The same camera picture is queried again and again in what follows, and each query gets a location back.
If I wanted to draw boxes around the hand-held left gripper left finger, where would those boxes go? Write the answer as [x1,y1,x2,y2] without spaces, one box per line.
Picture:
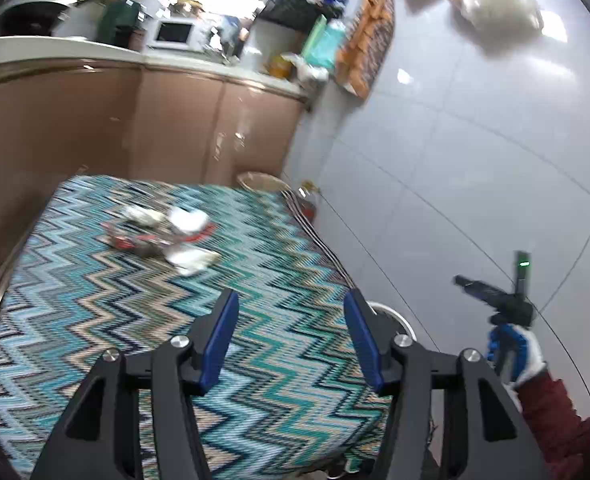
[30,289,241,480]

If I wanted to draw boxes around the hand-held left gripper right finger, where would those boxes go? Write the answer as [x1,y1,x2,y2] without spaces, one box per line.
[343,287,551,480]

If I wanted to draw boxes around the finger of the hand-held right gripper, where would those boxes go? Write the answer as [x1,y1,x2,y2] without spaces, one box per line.
[454,274,507,307]

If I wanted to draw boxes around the person's right forearm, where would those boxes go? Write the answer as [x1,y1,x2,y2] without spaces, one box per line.
[505,364,590,480]

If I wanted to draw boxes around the beige trash bin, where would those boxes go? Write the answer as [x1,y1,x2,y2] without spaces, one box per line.
[235,170,289,194]

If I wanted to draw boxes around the person's right hand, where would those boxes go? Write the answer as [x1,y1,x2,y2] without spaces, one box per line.
[486,323,548,387]

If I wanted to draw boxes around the white crumpled tissue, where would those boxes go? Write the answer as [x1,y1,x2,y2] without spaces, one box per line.
[124,204,167,227]
[164,246,222,277]
[169,206,211,234]

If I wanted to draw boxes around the zigzag patterned tablecloth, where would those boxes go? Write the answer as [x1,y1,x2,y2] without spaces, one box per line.
[0,175,392,479]

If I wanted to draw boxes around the red snack wrapper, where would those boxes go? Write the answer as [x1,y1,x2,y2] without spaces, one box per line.
[101,221,217,257]

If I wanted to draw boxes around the cooking oil bottle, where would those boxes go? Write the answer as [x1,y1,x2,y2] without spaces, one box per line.
[297,182,322,224]

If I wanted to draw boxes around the brown kitchen counter cabinet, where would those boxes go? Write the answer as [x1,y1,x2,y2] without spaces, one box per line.
[0,37,311,313]

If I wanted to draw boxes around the orange patterned hanging cloth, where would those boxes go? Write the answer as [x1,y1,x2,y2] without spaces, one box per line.
[334,0,397,99]

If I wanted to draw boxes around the yellow snack bag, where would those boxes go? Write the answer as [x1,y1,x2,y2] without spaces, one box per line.
[267,52,302,81]

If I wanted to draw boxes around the large white plastic bag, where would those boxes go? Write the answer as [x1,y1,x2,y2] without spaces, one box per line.
[434,0,547,57]

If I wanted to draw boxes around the green plastic bag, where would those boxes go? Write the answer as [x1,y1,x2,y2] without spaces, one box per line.
[300,14,347,69]

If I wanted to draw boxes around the blue plastic bag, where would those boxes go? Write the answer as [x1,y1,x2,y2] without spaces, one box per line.
[219,14,244,56]

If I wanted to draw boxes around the white microwave oven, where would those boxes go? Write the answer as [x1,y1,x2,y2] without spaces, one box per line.
[147,15,214,52]

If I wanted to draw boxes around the green kitchen appliance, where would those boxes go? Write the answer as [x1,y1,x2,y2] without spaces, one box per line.
[97,0,144,51]

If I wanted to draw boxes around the black frying pan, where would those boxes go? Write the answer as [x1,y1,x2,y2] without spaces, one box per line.
[0,0,106,39]

